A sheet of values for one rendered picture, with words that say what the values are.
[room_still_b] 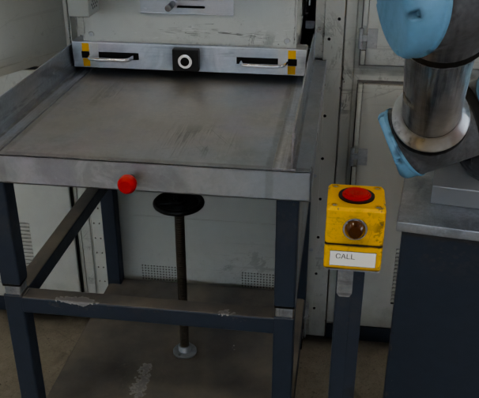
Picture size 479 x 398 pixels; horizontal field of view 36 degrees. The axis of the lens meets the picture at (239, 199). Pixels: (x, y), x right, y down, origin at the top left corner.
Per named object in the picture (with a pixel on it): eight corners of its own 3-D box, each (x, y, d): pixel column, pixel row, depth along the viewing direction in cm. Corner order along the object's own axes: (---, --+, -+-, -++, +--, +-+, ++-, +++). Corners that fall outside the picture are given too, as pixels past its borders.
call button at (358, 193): (371, 209, 100) (371, 199, 99) (341, 208, 100) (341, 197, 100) (370, 197, 103) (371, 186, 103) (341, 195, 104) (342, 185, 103)
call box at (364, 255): (380, 275, 102) (386, 210, 97) (322, 270, 103) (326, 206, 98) (379, 245, 109) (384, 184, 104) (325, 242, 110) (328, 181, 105)
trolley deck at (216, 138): (310, 202, 124) (311, 170, 121) (-34, 180, 132) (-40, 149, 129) (325, 82, 184) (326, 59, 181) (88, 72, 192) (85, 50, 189)
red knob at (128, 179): (134, 197, 123) (133, 179, 122) (116, 195, 124) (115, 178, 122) (141, 185, 127) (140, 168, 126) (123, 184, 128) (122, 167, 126)
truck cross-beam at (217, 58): (305, 76, 164) (307, 50, 161) (73, 66, 170) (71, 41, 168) (307, 69, 168) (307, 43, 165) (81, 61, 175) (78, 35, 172)
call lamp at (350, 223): (367, 245, 99) (368, 223, 97) (341, 243, 99) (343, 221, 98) (366, 240, 100) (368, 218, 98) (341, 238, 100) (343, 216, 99)
